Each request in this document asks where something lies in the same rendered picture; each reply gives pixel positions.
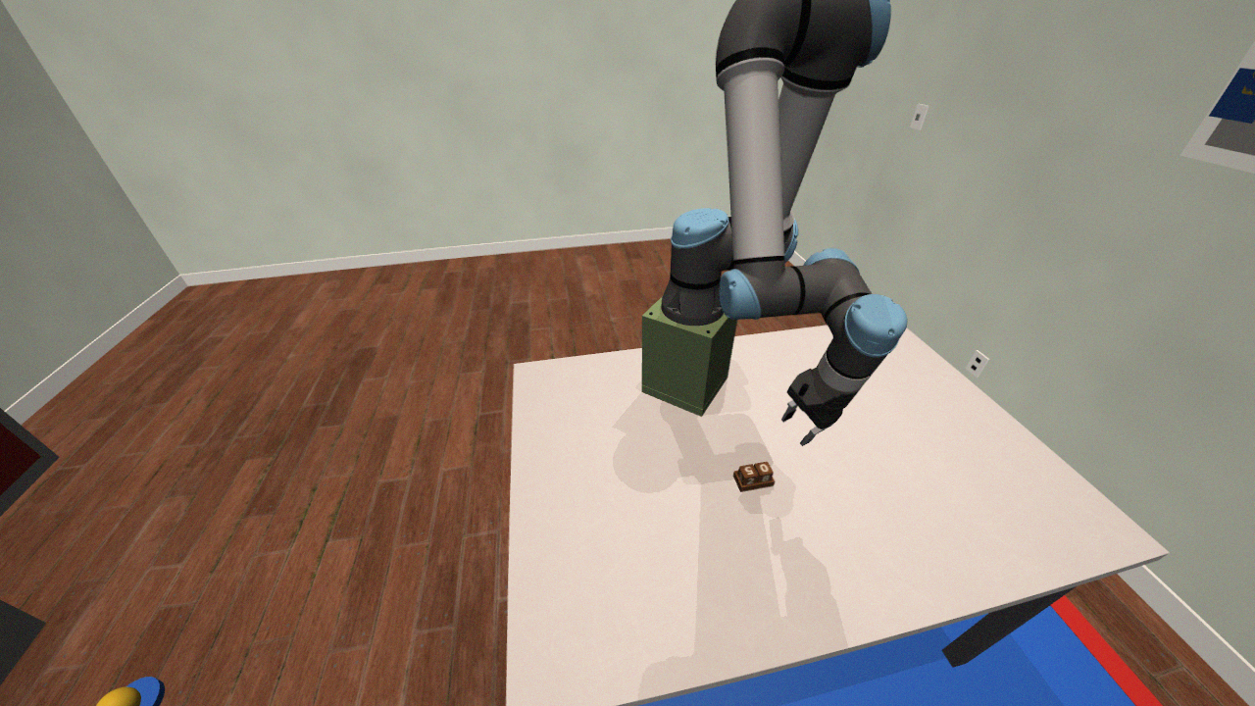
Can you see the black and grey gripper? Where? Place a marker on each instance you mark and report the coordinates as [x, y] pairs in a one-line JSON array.
[[818, 397]]

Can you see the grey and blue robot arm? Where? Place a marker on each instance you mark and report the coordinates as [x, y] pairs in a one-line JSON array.
[[834, 37]]

